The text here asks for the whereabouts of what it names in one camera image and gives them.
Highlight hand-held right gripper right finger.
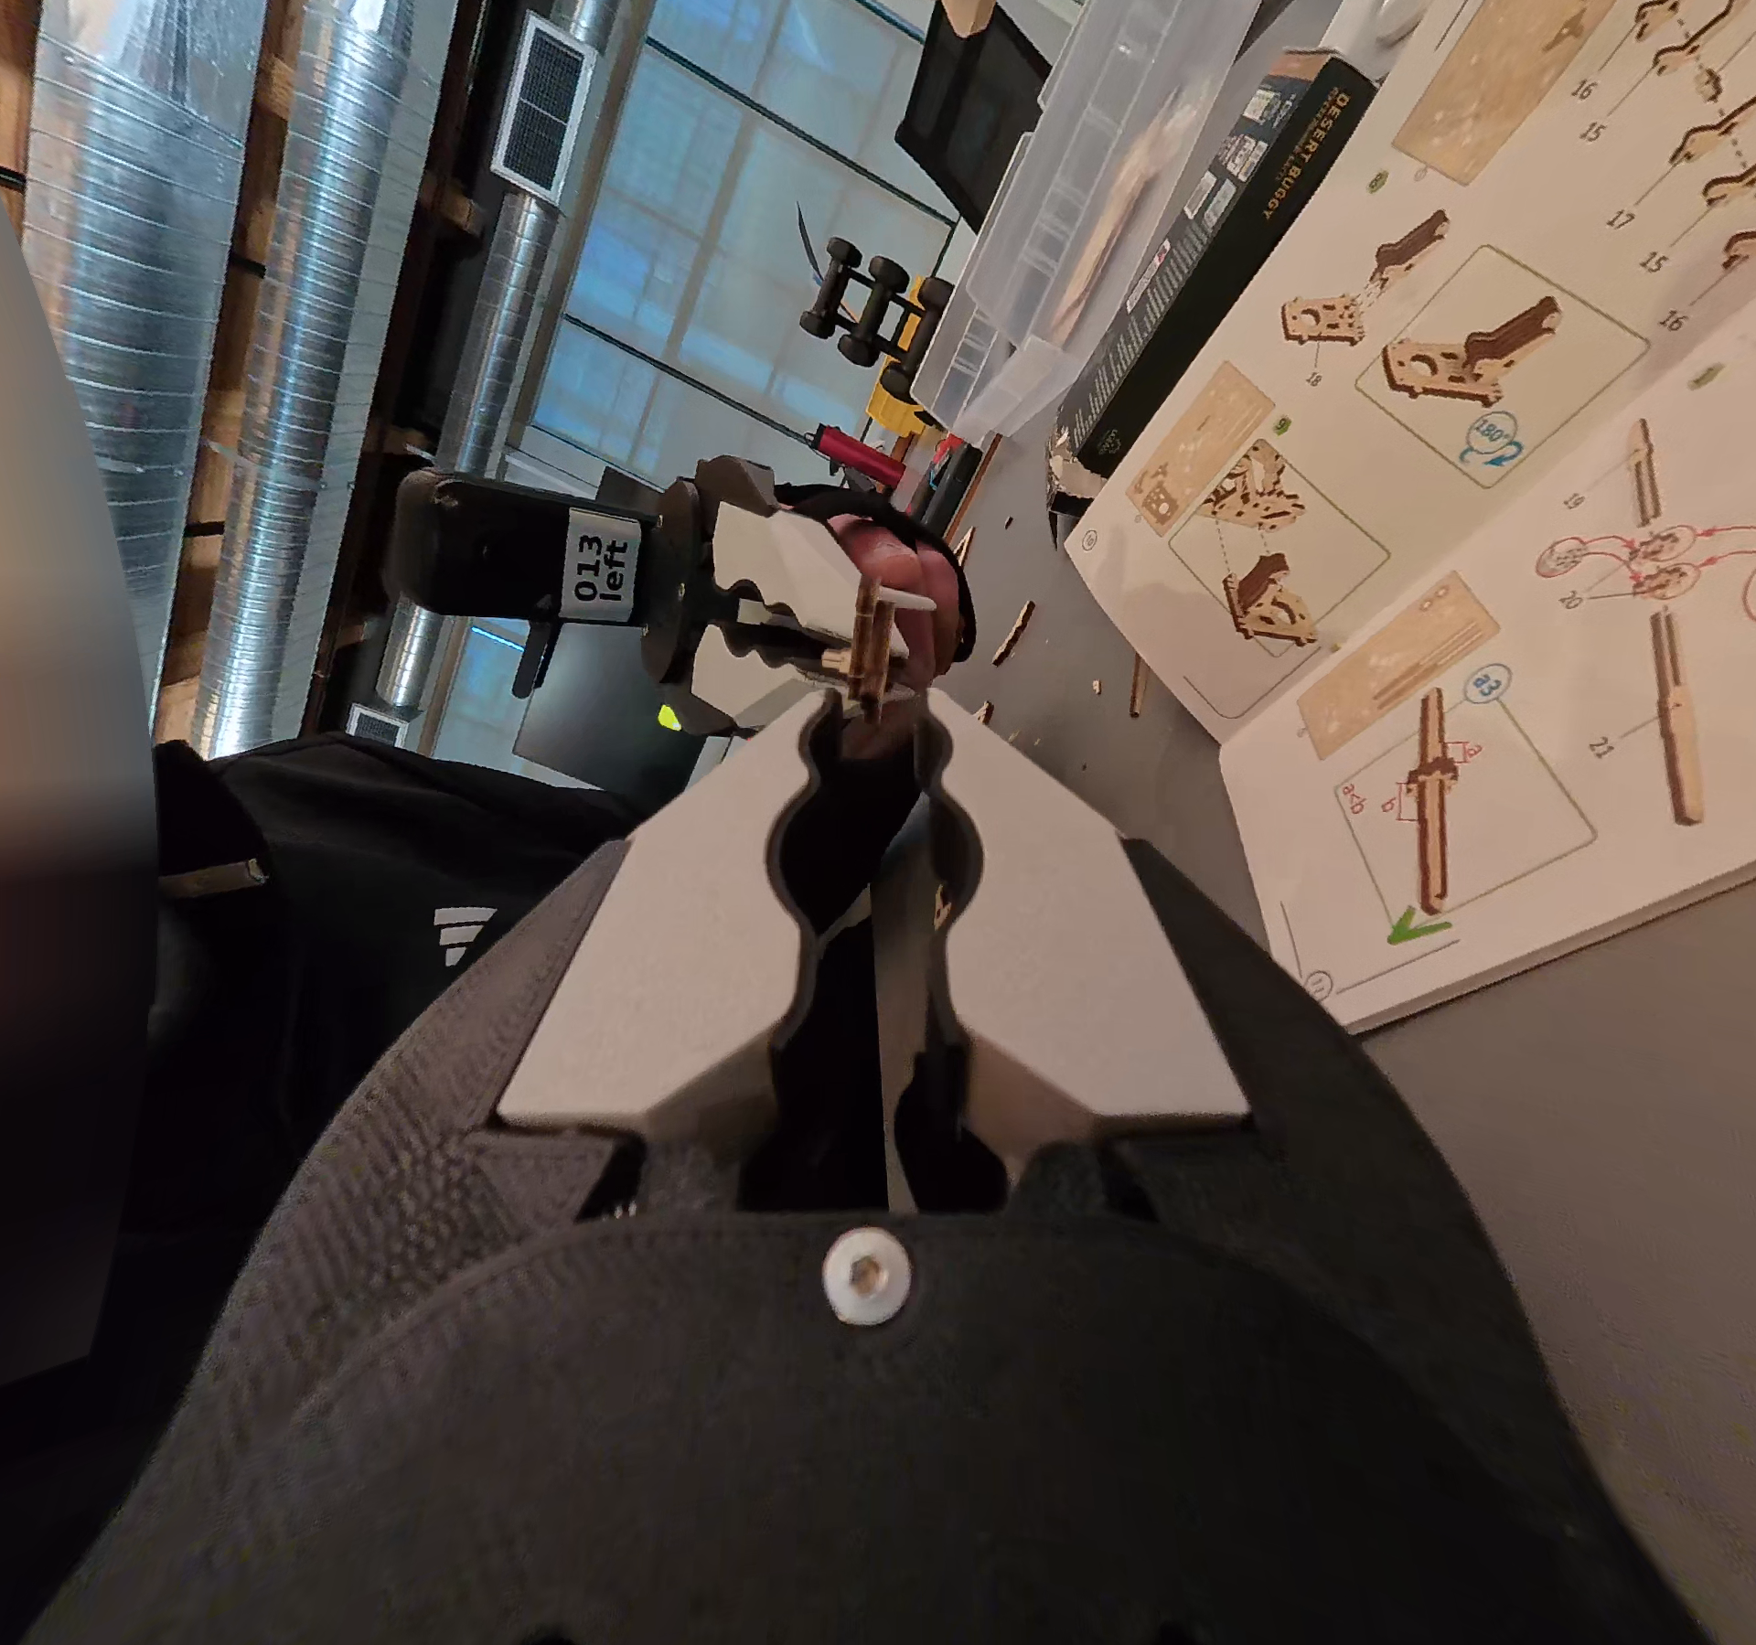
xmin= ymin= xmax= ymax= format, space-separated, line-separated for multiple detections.
xmin=898 ymin=687 xmax=1254 ymax=1213

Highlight white vent grille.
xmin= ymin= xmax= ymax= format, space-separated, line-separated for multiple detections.
xmin=493 ymin=16 xmax=597 ymax=195

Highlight clear plastic storage container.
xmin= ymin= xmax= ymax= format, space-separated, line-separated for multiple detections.
xmin=898 ymin=0 xmax=1272 ymax=439

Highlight foil wrapped duct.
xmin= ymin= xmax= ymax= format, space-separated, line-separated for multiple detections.
xmin=193 ymin=0 xmax=460 ymax=757
xmin=25 ymin=0 xmax=283 ymax=770

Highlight spiral metal ventilation duct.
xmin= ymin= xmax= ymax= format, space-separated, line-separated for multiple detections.
xmin=365 ymin=0 xmax=687 ymax=714

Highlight yellow tool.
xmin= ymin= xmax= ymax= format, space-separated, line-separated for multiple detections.
xmin=864 ymin=362 xmax=953 ymax=441

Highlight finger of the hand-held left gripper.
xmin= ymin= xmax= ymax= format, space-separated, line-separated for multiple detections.
xmin=689 ymin=637 xmax=843 ymax=737
xmin=711 ymin=499 xmax=915 ymax=661

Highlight person's left hand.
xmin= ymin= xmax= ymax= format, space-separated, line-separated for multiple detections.
xmin=826 ymin=513 xmax=982 ymax=716

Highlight person's black clothed torso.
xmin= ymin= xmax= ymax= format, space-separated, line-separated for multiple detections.
xmin=145 ymin=729 xmax=661 ymax=1386

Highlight wooden axle lever assembly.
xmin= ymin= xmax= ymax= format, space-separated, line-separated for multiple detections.
xmin=824 ymin=575 xmax=943 ymax=723

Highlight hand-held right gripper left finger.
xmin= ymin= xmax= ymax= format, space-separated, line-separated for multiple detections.
xmin=497 ymin=687 xmax=843 ymax=1213

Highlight printed instruction booklet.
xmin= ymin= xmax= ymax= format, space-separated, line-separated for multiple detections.
xmin=1063 ymin=0 xmax=1756 ymax=1037

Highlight pale wooden part sheets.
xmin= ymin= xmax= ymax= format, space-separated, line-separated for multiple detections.
xmin=1056 ymin=81 xmax=1209 ymax=344

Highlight black monitor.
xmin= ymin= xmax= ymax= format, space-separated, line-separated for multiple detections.
xmin=511 ymin=673 xmax=735 ymax=813

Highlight black cardboard kit box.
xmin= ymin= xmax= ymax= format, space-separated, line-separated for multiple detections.
xmin=1047 ymin=42 xmax=1382 ymax=501

